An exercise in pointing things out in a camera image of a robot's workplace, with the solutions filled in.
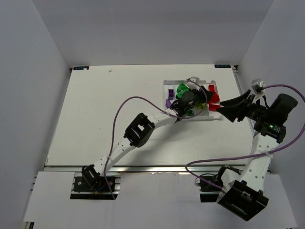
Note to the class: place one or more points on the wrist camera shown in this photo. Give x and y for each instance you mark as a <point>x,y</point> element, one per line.
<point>193,81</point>
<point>257,86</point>

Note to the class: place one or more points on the lime small lego brick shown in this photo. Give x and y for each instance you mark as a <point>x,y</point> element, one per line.
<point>199,106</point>

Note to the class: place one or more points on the white divided tray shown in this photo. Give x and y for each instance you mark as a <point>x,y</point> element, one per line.
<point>181,106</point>

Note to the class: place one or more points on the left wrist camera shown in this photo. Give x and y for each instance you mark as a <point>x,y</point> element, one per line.
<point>193,81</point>

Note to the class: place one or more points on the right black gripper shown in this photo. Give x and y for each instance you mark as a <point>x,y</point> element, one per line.
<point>246,108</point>

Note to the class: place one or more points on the red small lego piece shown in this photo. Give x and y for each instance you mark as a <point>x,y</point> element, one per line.
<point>214,107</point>

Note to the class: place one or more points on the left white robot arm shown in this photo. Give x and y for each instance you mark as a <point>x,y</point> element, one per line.
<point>141,128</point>

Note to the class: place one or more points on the green lego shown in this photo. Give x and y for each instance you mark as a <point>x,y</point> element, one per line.
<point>178,96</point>

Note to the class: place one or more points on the left blue table sticker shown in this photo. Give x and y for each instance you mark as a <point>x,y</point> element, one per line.
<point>80,68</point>

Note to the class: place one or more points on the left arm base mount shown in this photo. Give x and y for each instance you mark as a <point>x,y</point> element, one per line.
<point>90,185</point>

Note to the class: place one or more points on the blue table sticker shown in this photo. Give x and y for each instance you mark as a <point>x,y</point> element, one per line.
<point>80,68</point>
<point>220,66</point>

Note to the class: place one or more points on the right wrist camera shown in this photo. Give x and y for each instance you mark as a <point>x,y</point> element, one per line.
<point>257,86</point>

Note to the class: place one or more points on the green lego plate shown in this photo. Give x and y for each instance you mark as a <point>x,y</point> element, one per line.
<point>182,88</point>

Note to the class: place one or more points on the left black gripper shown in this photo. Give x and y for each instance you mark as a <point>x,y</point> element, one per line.
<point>198,96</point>

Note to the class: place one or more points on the right blue table sticker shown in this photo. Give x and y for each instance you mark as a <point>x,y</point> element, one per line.
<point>220,66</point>

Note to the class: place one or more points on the purple curved lego brick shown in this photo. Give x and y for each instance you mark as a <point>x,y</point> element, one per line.
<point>168,103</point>

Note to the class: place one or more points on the red curved lego brick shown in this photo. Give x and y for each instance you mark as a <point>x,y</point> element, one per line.
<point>211,88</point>

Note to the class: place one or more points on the red rounded lego brick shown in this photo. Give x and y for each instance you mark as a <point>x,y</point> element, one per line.
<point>214,99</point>

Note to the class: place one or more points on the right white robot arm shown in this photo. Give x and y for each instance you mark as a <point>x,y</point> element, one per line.
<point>243,192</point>

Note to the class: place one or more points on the green lego brick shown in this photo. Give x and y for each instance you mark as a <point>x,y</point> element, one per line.
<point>190,113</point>

